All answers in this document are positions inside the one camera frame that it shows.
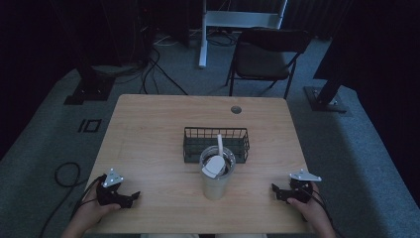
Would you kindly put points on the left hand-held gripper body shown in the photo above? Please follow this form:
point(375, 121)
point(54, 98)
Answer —
point(110, 193)

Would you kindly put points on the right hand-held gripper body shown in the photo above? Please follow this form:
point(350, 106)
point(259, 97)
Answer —
point(300, 191)

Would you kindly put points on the person's right hand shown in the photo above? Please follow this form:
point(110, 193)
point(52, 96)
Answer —
point(307, 208)

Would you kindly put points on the person's left hand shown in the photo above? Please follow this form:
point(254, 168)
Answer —
point(94, 211)

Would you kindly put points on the steel tumbler cup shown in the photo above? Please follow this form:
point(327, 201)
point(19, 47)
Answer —
point(216, 185)

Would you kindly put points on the white tumbler lid flap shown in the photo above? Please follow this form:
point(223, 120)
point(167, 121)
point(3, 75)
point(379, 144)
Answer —
point(214, 167)

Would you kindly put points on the white drinking straw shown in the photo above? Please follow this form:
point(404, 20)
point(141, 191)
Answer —
point(220, 145)

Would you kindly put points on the grey table grommet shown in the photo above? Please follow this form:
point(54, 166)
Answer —
point(236, 109)

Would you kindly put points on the black folding chair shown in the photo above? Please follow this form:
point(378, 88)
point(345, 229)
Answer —
point(261, 59)

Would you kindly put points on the black stand with base plate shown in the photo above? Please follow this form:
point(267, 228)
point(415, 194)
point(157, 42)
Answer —
point(325, 99)
point(90, 89)

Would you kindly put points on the white desk frame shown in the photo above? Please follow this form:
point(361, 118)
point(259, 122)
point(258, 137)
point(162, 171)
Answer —
point(237, 19)

